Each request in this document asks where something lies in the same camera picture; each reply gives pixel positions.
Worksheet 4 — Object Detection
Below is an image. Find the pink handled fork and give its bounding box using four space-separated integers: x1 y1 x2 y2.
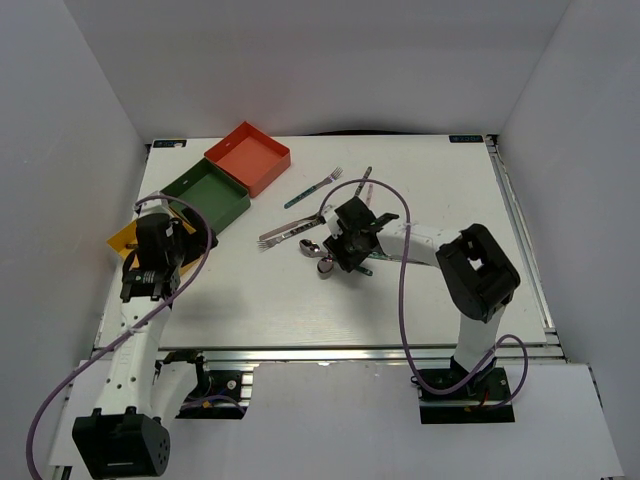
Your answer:
258 212 322 241

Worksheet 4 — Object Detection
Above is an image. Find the teal handled fork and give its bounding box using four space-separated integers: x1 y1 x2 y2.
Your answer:
283 167 344 209

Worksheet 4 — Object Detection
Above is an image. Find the teal handled knife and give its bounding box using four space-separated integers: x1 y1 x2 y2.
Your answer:
368 252 393 261

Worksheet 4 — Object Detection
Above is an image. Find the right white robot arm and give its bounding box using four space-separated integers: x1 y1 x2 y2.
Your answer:
323 198 521 399

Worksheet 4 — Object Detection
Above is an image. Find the black handled spoon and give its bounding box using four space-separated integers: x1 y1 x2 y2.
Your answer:
352 266 374 277

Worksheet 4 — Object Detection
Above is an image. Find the teal handled spoon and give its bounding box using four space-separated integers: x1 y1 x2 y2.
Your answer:
299 239 329 258

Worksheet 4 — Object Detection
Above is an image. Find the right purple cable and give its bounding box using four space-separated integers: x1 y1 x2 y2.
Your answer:
319 178 530 412

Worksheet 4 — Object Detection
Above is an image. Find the pink handled spoon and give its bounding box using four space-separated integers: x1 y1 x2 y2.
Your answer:
316 256 334 279

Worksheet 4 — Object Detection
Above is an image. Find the black handled fork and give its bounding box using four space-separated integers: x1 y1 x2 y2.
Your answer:
257 217 325 251

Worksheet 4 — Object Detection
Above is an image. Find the green square container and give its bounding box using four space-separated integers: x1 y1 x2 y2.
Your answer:
160 158 251 235

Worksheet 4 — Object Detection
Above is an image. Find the red square container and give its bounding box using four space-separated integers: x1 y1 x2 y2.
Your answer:
204 122 291 198

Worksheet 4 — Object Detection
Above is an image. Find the yellow square container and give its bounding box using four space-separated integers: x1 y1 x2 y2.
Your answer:
107 213 206 274

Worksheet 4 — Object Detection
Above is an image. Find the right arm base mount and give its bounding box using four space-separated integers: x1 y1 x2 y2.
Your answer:
411 365 515 425

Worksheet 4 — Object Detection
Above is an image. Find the pink handled knife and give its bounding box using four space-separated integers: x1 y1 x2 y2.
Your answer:
365 184 374 206

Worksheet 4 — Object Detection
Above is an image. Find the black handled knife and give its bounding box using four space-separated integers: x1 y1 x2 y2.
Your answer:
354 166 373 198

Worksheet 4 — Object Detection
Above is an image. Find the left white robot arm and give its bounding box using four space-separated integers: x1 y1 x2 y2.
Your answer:
72 206 217 479

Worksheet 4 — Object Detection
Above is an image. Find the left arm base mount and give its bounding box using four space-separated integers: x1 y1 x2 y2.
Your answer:
155 350 245 420

